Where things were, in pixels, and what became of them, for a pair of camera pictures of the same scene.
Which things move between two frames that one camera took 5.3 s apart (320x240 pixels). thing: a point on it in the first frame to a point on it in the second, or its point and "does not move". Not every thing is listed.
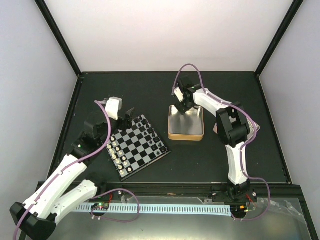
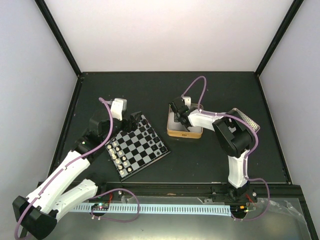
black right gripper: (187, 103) to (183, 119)
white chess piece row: (117, 155) does not move
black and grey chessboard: (133, 149) does not move
